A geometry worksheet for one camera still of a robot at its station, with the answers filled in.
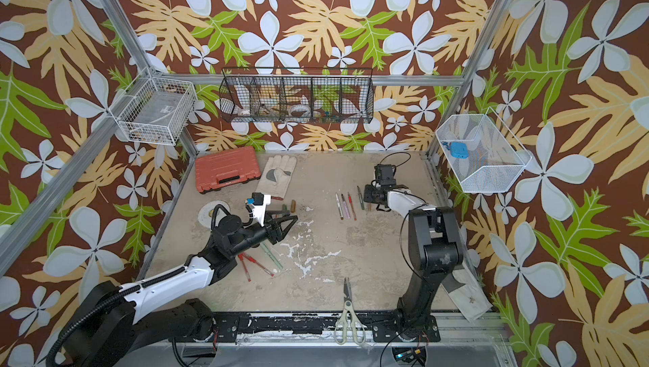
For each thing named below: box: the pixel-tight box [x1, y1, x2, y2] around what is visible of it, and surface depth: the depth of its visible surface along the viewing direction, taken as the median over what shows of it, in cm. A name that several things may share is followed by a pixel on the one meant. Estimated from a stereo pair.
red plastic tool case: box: [195, 145, 262, 193], surface depth 110 cm
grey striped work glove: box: [441, 258, 493, 323], surface depth 82 cm
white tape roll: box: [197, 199, 231, 229], surface depth 100 cm
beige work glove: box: [256, 154, 297, 201], surface depth 113 cm
